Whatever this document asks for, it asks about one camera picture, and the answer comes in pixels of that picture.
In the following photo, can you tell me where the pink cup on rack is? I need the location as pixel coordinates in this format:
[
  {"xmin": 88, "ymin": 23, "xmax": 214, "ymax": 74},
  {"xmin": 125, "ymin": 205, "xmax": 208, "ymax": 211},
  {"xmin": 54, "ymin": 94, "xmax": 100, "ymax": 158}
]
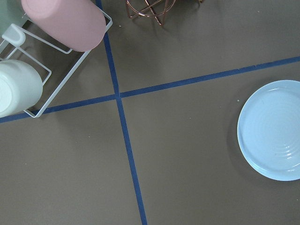
[{"xmin": 21, "ymin": 0, "xmax": 106, "ymax": 52}]

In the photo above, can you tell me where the copper wire bottle rack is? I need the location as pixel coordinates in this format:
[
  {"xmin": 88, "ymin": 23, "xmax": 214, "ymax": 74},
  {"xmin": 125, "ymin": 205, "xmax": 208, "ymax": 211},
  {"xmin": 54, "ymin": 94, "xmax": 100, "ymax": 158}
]
[{"xmin": 125, "ymin": 0, "xmax": 204, "ymax": 26}]

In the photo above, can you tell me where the light blue plate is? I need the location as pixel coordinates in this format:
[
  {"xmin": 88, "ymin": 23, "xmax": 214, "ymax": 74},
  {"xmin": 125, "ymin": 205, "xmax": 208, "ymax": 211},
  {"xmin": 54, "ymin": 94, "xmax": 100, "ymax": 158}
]
[{"xmin": 237, "ymin": 80, "xmax": 300, "ymax": 181}]

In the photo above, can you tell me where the mint green cup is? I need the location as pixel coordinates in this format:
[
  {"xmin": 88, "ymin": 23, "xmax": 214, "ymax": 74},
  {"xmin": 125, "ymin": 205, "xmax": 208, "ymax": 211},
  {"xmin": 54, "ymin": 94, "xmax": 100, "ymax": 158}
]
[{"xmin": 0, "ymin": 0, "xmax": 27, "ymax": 36}]

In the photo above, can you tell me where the white wire cup rack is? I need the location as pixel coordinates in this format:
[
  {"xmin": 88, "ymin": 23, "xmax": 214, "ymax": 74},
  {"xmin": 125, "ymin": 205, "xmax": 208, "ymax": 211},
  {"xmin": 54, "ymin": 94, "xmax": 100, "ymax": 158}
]
[{"xmin": 0, "ymin": 9, "xmax": 113, "ymax": 118}]

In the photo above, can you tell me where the white cup on rack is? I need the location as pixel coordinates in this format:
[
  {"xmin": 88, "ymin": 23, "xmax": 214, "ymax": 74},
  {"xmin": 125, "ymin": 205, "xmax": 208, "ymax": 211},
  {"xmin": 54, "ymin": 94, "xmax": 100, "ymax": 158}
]
[{"xmin": 0, "ymin": 60, "xmax": 43, "ymax": 117}]

